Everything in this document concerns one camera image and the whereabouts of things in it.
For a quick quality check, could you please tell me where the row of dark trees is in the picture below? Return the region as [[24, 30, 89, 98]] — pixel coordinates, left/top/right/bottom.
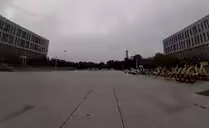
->
[[48, 52, 193, 71]]

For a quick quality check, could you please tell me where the grey paved plaza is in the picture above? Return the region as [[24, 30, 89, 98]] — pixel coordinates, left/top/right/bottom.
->
[[0, 69, 209, 128]]

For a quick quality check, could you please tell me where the row of yellow bicycles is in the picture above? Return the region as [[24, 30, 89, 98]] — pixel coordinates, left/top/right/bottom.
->
[[125, 63, 209, 84]]

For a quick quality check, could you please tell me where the white grid-window building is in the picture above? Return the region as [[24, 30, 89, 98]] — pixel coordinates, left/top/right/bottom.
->
[[162, 10, 209, 64]]

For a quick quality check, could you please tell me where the long grey building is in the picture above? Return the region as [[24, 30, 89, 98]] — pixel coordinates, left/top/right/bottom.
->
[[0, 10, 50, 66]]

